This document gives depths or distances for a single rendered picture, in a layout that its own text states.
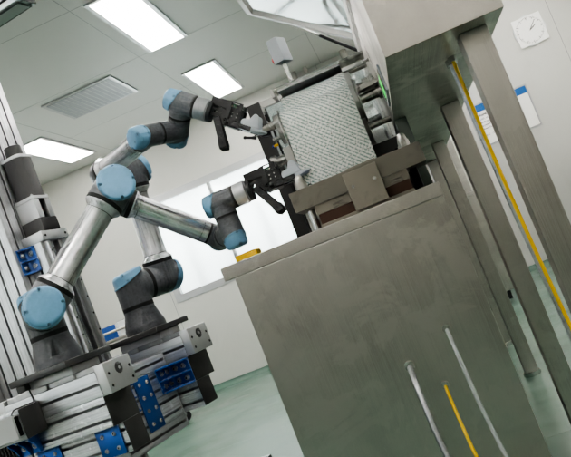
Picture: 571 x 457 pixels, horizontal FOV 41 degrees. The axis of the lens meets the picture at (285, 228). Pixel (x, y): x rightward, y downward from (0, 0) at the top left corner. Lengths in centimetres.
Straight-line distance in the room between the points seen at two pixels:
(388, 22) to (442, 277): 81
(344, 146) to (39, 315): 104
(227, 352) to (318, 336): 613
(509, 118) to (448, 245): 58
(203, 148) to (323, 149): 592
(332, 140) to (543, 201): 95
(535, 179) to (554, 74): 661
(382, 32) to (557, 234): 54
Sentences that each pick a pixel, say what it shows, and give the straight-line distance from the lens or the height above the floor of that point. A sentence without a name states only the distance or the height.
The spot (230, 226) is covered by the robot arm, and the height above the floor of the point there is 102.
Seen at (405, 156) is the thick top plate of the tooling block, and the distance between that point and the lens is 219.
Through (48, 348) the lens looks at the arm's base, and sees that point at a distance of 239.
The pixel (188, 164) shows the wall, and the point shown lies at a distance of 831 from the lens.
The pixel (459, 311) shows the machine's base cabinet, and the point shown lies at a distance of 214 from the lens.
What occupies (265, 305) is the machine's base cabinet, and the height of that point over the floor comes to 76.
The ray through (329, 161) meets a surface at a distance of 240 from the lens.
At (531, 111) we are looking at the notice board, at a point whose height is 149.
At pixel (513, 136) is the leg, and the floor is 90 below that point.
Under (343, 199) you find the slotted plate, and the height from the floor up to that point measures 96.
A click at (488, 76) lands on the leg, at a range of 165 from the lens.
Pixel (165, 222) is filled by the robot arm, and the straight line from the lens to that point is 251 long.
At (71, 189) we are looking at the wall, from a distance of 877.
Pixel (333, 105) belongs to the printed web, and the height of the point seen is 125.
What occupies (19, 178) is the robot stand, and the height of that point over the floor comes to 145.
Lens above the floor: 79
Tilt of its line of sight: 4 degrees up
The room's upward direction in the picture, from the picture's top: 22 degrees counter-clockwise
